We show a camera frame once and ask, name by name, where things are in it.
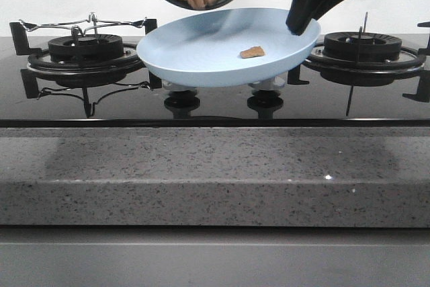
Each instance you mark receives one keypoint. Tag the light blue plate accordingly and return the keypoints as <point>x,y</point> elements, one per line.
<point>226,48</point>

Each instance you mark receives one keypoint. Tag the black right burner head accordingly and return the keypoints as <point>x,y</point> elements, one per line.
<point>347,43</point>

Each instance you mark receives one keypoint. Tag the black burner head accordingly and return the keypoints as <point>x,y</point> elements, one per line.
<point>92,48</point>
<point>347,43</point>

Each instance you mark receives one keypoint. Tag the silver right stove knob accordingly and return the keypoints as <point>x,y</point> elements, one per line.
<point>272,84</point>

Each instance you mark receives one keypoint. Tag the silver stove knob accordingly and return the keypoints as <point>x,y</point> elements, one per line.
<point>272,84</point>
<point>169,86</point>

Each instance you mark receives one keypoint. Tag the black glass stove top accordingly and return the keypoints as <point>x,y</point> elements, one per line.
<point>309,98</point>

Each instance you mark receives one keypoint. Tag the silver left stove knob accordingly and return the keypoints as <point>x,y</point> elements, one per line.
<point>169,86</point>

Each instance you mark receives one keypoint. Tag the black left burner head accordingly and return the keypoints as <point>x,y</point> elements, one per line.
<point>92,48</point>

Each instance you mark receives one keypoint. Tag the black left pan support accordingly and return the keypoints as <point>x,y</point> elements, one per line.
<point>39,60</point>

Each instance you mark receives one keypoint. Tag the grey cabinet front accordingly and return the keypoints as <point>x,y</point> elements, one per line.
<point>213,256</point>

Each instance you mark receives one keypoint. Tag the chrome wire pan stand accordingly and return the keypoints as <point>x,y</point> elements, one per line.
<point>92,22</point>

